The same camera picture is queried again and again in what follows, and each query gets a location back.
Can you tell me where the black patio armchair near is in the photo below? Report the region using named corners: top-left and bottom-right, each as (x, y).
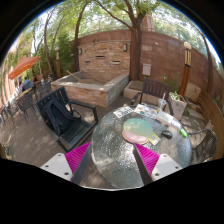
top-left (36, 86), bottom-right (98, 152)

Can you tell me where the black backpack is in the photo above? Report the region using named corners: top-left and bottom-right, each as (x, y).
top-left (43, 98), bottom-right (81, 136)

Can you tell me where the wooden lamp post right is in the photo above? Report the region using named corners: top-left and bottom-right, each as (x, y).
top-left (179, 42), bottom-right (192, 96)

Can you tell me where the white planter with plant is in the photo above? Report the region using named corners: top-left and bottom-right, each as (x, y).
top-left (169, 92), bottom-right (187, 120)

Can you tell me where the green highlighter marker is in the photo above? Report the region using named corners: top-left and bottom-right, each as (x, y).
top-left (180, 128), bottom-right (188, 138)

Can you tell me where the wooden lamp post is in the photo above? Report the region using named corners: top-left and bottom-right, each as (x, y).
top-left (55, 47), bottom-right (61, 78)
top-left (179, 42), bottom-right (192, 96)

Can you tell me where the round pastel mouse pad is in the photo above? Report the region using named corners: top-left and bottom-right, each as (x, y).
top-left (122, 118), bottom-right (153, 145)

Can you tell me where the dark slatted patio chair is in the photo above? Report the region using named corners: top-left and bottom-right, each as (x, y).
top-left (131, 78), bottom-right (174, 115)

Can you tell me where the black white printed sheet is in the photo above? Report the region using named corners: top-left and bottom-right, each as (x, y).
top-left (114, 106), bottom-right (133, 118)

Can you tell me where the round glass patio table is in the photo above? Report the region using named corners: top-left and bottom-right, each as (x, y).
top-left (91, 106), bottom-right (192, 189)

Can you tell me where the wooden bench right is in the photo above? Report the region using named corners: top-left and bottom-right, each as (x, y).
top-left (197, 90), bottom-right (224, 140)

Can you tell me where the black mesh chair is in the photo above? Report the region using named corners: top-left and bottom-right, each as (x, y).
top-left (16, 91), bottom-right (36, 119)
top-left (189, 129), bottom-right (217, 165)

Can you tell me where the colourful picture book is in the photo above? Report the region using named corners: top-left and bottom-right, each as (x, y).
top-left (134, 104), bottom-right (157, 119)

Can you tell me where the stone fountain basin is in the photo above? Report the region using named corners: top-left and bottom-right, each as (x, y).
top-left (51, 74), bottom-right (129, 107)

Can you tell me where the orange patio umbrella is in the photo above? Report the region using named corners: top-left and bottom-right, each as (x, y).
top-left (8, 56), bottom-right (39, 80)

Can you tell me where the black mesh chair left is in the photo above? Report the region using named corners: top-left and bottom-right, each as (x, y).
top-left (16, 91), bottom-right (36, 119)

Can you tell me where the black computer mouse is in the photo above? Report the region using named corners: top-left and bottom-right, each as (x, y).
top-left (162, 130), bottom-right (173, 139)

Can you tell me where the large tree trunk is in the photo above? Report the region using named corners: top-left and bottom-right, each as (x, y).
top-left (130, 13), bottom-right (144, 81)

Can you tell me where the grey wall utility box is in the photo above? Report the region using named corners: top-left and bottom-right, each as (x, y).
top-left (142, 63), bottom-right (152, 76)

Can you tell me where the seated person blue shirt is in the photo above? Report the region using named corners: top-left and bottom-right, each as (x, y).
top-left (23, 78), bottom-right (34, 90)

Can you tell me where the wooden lamp post left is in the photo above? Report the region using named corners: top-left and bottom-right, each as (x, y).
top-left (55, 47), bottom-right (61, 78)

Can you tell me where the black mesh chair right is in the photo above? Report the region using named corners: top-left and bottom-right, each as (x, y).
top-left (189, 129), bottom-right (217, 165)

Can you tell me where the clear plastic cup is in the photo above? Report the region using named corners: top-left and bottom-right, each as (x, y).
top-left (158, 99), bottom-right (167, 110)

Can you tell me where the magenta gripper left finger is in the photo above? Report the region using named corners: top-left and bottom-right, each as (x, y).
top-left (41, 142), bottom-right (92, 185)

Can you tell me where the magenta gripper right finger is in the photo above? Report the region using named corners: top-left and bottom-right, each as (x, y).
top-left (133, 143), bottom-right (182, 185)

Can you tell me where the white paper booklet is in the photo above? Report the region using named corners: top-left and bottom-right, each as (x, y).
top-left (156, 111), bottom-right (181, 130)

